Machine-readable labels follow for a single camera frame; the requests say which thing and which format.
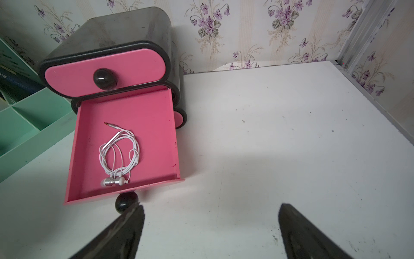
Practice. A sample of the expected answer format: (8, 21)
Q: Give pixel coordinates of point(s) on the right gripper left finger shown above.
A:
(120, 240)

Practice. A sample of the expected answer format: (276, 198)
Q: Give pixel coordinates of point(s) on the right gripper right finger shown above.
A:
(303, 240)

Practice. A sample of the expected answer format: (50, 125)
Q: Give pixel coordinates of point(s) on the white earphones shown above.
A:
(111, 157)

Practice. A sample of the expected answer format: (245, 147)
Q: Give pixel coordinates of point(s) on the pink top drawer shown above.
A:
(92, 76)

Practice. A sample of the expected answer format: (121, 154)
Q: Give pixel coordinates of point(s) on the black pink drawer cabinet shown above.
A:
(148, 28)

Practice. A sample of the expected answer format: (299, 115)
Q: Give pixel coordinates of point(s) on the pink bottom drawer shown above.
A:
(179, 119)

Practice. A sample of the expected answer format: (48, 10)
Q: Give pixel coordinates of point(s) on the green plastic file organizer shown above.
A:
(33, 118)

